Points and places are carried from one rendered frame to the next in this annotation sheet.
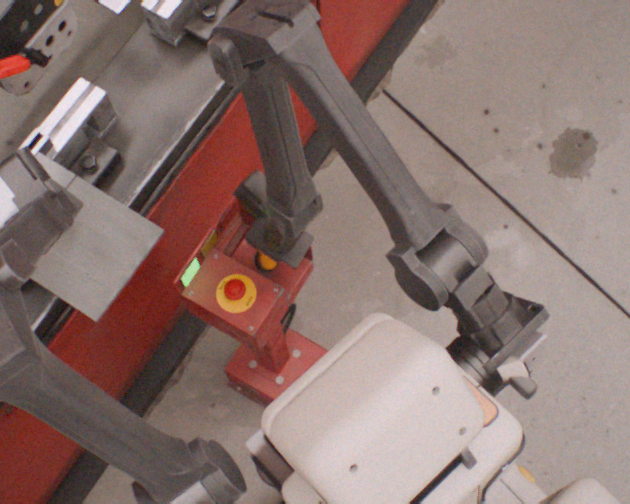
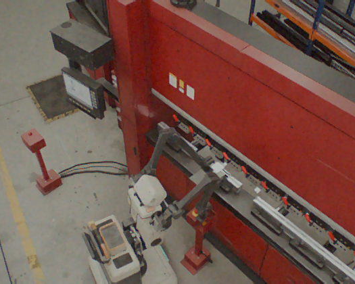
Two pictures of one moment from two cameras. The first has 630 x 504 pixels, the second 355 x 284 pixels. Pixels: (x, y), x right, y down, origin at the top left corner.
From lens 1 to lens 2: 2.50 m
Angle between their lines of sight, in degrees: 50
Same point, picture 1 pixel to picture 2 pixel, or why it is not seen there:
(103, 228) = not seen: hidden behind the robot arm
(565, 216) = not seen: outside the picture
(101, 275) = (197, 180)
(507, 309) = (163, 218)
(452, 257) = (173, 209)
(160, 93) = (241, 202)
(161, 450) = (153, 161)
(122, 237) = not seen: hidden behind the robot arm
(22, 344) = (162, 134)
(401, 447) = (143, 187)
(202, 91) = (239, 209)
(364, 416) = (148, 181)
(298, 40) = (206, 178)
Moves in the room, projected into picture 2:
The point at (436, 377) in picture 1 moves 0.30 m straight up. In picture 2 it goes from (151, 191) to (149, 165)
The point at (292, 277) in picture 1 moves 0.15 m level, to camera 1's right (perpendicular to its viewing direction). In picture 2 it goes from (199, 228) to (197, 243)
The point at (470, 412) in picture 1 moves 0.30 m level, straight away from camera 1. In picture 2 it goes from (145, 199) to (174, 225)
